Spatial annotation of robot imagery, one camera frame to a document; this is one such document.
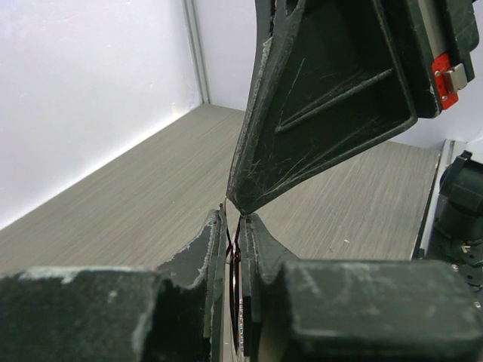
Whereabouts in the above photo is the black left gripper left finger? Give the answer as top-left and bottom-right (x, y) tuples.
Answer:
(1, 207), (227, 361)

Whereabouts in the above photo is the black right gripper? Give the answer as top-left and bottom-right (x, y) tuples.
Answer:
(381, 1), (478, 118)

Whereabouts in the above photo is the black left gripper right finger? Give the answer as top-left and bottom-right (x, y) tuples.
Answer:
(237, 214), (482, 361)

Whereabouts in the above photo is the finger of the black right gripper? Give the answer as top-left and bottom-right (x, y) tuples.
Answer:
(226, 1), (417, 215)

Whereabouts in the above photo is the aluminium corner frame post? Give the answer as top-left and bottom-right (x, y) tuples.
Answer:
(182, 0), (211, 104)

